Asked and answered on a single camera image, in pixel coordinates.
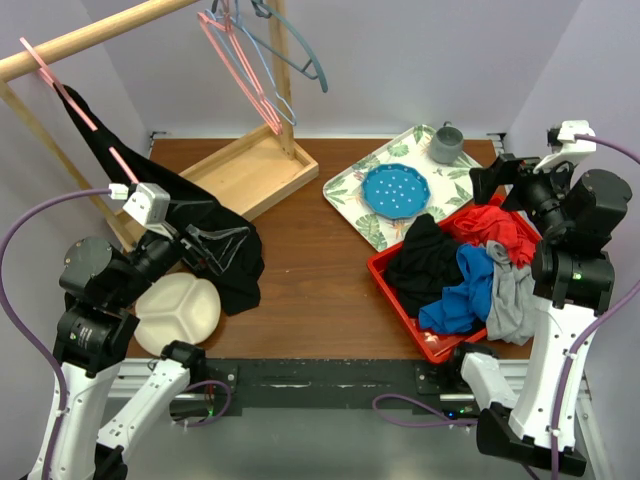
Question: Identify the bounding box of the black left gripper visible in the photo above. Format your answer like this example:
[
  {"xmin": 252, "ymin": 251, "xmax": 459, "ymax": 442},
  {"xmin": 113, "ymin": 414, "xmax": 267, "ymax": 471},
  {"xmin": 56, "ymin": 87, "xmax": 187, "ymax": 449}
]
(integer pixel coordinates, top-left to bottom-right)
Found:
[{"xmin": 112, "ymin": 197, "xmax": 249, "ymax": 306}]

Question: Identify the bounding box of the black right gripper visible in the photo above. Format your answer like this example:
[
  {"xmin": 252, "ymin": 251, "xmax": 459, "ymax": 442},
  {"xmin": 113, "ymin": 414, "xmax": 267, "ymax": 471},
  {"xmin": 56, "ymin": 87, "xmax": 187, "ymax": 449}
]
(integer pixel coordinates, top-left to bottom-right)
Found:
[{"xmin": 471, "ymin": 152, "xmax": 579, "ymax": 238}]

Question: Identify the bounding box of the blue tank top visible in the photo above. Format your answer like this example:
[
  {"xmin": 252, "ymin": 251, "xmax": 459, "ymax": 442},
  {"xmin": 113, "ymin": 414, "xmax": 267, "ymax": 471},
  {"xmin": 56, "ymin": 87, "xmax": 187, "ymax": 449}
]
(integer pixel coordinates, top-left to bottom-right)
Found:
[{"xmin": 418, "ymin": 244, "xmax": 494, "ymax": 335}]

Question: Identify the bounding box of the pink wire hanger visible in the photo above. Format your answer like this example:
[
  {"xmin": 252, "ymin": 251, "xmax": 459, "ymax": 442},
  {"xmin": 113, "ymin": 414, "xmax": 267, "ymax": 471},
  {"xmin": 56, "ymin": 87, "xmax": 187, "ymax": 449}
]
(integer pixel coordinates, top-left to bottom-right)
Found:
[{"xmin": 197, "ymin": 11, "xmax": 283, "ymax": 135}]

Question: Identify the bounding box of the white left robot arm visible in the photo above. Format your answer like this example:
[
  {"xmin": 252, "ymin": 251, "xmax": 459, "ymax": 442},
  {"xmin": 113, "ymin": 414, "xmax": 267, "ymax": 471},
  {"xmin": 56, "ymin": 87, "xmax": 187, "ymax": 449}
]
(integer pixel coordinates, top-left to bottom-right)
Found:
[{"xmin": 26, "ymin": 236, "xmax": 233, "ymax": 479}]

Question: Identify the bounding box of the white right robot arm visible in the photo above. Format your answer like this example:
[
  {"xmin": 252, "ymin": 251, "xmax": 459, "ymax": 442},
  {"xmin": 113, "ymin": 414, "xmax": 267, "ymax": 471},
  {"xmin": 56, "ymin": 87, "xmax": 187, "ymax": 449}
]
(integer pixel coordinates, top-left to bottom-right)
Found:
[{"xmin": 445, "ymin": 154, "xmax": 632, "ymax": 477}]

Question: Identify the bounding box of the pink flat hanger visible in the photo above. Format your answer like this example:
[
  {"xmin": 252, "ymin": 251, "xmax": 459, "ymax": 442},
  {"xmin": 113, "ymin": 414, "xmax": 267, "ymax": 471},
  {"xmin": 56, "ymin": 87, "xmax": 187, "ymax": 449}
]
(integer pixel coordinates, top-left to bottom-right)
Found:
[{"xmin": 19, "ymin": 37, "xmax": 139, "ymax": 184}]

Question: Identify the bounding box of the black hanging garment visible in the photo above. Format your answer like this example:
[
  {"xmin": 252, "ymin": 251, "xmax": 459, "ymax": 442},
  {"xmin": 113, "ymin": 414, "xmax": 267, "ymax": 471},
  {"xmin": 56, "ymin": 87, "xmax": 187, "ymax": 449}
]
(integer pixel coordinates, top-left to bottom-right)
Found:
[{"xmin": 58, "ymin": 85, "xmax": 264, "ymax": 316}]

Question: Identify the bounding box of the red garment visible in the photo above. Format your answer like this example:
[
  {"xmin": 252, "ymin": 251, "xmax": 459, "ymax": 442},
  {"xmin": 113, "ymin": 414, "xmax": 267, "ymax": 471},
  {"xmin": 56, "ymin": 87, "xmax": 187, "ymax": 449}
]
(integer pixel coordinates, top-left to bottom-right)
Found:
[{"xmin": 440, "ymin": 205, "xmax": 539, "ymax": 268}]

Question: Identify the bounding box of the leaf pattern tray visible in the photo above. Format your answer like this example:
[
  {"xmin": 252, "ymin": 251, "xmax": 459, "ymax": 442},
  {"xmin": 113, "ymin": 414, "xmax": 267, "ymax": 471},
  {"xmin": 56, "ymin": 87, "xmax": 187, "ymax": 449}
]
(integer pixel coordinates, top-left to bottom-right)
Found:
[{"xmin": 323, "ymin": 124, "xmax": 482, "ymax": 252}]

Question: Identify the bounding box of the grey mug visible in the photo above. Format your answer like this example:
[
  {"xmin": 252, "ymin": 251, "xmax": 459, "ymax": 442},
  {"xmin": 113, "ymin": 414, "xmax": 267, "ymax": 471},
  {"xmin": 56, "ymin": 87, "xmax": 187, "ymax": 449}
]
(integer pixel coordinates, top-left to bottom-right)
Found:
[{"xmin": 427, "ymin": 121, "xmax": 464, "ymax": 165}]

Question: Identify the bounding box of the cream divided plate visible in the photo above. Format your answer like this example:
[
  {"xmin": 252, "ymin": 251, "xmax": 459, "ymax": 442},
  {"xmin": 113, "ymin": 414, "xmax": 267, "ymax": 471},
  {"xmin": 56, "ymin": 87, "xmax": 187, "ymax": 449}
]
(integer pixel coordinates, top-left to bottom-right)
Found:
[{"xmin": 134, "ymin": 272, "xmax": 222, "ymax": 356}]

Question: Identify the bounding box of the wooden clothes rack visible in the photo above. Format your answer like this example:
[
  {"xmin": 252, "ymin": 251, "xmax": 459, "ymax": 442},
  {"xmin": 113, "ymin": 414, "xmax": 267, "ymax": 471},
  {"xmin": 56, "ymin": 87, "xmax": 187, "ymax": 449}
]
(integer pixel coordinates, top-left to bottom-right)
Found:
[{"xmin": 0, "ymin": 0, "xmax": 320, "ymax": 251}]

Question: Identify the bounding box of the blue polka dot plate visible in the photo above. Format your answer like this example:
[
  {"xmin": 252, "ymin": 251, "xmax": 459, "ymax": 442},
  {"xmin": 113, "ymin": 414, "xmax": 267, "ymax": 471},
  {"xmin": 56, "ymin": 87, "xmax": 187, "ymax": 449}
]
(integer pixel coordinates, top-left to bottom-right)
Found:
[{"xmin": 361, "ymin": 163, "xmax": 431, "ymax": 220}]

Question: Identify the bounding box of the black garment in bin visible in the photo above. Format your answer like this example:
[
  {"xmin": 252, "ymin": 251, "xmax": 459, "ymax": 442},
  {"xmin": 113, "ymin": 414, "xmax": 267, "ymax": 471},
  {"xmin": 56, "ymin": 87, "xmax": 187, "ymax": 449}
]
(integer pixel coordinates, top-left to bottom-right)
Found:
[{"xmin": 386, "ymin": 214, "xmax": 463, "ymax": 316}]

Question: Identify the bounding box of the grey garment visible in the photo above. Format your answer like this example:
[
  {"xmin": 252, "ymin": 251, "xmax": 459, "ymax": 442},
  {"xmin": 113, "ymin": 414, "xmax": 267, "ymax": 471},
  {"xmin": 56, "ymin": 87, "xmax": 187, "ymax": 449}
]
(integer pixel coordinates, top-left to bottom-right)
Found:
[{"xmin": 485, "ymin": 240, "xmax": 539, "ymax": 346}]

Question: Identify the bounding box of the red plastic bin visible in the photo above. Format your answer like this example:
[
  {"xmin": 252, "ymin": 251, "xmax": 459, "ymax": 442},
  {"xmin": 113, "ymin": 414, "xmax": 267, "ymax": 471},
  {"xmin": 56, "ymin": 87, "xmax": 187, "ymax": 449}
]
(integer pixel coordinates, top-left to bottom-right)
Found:
[{"xmin": 367, "ymin": 205, "xmax": 540, "ymax": 364}]

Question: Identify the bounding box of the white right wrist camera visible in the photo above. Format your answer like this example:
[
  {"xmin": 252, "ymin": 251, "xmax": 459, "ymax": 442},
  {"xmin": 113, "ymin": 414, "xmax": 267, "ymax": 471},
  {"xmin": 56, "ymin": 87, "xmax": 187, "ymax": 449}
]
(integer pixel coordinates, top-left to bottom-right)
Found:
[{"xmin": 534, "ymin": 120, "xmax": 596, "ymax": 173}]

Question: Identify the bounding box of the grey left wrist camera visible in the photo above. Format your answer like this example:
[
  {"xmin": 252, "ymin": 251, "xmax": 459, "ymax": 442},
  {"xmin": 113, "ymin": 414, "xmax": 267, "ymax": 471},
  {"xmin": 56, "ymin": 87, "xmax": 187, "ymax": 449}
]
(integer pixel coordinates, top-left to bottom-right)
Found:
[{"xmin": 123, "ymin": 183, "xmax": 171, "ymax": 227}]

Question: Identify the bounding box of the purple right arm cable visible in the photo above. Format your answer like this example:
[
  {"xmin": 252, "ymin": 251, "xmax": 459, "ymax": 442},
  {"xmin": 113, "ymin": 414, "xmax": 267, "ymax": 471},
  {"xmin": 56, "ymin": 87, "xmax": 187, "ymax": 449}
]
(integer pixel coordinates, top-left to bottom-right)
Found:
[{"xmin": 373, "ymin": 132, "xmax": 640, "ymax": 480}]

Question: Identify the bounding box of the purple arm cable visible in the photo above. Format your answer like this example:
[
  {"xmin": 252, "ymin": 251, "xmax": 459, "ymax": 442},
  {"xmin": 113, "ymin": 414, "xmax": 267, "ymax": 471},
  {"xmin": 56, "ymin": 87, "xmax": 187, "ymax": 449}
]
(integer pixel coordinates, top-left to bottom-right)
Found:
[
  {"xmin": 0, "ymin": 187, "xmax": 112, "ymax": 480},
  {"xmin": 373, "ymin": 132, "xmax": 640, "ymax": 480}
]

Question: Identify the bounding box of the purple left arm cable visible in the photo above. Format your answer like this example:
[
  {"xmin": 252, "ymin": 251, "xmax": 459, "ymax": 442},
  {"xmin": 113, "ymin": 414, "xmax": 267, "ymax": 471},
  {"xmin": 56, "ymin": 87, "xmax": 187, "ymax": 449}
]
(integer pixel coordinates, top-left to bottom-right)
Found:
[{"xmin": 0, "ymin": 187, "xmax": 112, "ymax": 480}]

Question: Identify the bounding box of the light blue wire hanger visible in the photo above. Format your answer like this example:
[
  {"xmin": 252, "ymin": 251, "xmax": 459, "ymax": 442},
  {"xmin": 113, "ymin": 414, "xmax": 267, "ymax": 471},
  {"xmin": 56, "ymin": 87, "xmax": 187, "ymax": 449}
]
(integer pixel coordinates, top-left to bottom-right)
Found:
[{"xmin": 203, "ymin": 7, "xmax": 297, "ymax": 134}]

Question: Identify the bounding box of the black mounting rail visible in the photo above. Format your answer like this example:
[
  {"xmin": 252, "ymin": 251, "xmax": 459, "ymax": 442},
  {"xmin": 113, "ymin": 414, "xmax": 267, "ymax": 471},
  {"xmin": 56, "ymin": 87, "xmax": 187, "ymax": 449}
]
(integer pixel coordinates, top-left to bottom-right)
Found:
[{"xmin": 169, "ymin": 357, "xmax": 481, "ymax": 419}]

